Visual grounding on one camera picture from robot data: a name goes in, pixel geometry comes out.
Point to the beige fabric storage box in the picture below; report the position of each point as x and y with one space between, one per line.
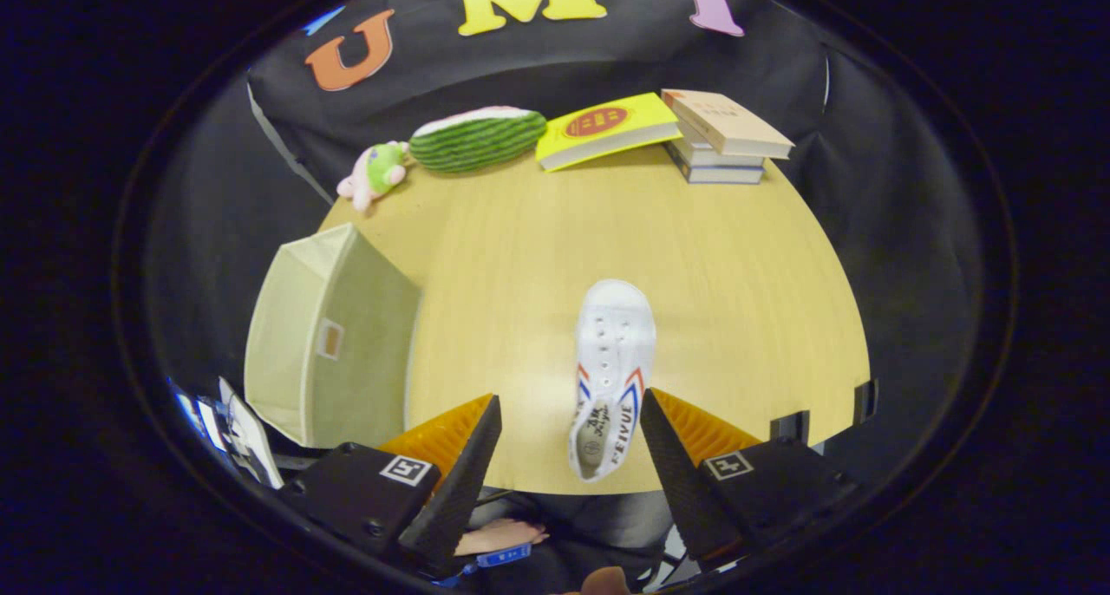
364 317

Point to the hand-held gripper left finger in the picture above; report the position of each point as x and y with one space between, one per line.
464 491

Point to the black table bracket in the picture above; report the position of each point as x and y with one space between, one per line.
865 402
789 428

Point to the tan cover book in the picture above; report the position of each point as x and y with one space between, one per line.
728 122

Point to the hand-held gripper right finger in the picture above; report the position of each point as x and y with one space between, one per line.
672 482

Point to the watermelon slice plush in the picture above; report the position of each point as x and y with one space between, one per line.
477 140

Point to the blue wristband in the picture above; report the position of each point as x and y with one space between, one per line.
503 556

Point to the grey book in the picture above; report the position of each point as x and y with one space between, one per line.
720 176

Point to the white book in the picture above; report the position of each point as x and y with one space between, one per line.
715 156

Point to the pink and green plush toy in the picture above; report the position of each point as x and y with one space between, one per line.
377 172

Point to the yellow book with red circle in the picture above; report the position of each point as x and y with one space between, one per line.
598 127

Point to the white canvas shoe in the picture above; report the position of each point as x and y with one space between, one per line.
611 343

